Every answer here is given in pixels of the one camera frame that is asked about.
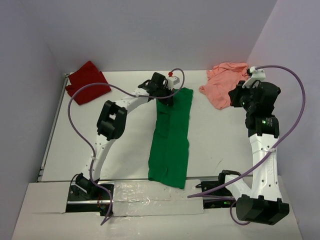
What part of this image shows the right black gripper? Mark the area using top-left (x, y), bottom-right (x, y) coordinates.
top-left (229, 80), bottom-right (259, 112)

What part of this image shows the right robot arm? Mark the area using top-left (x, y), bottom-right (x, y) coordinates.
top-left (217, 80), bottom-right (290, 226)

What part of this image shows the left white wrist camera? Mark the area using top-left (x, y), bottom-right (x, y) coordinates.
top-left (165, 71), bottom-right (180, 91)

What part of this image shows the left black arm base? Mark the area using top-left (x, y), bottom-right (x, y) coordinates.
top-left (65, 174), bottom-right (114, 217)

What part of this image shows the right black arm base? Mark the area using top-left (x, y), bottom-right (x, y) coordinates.
top-left (195, 179), bottom-right (235, 209)

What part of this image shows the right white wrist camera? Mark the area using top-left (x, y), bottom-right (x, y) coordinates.
top-left (242, 66), bottom-right (266, 88)

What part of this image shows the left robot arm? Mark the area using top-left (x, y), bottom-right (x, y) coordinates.
top-left (75, 72), bottom-right (180, 199)

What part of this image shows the green t-shirt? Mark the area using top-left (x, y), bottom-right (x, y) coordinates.
top-left (148, 87), bottom-right (194, 189)

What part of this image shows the red folded t-shirt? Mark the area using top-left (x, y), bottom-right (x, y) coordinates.
top-left (65, 61), bottom-right (112, 106)

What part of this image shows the salmon pink crumpled t-shirt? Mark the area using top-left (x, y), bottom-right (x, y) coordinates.
top-left (198, 62), bottom-right (249, 110)

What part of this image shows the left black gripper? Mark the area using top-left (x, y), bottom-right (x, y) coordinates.
top-left (155, 84), bottom-right (174, 106)

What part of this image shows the taped white cardboard panel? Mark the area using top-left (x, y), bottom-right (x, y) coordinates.
top-left (112, 179), bottom-right (204, 217)

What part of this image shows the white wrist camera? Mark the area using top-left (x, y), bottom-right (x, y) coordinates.
top-left (165, 71), bottom-right (180, 91)
top-left (242, 66), bottom-right (266, 88)

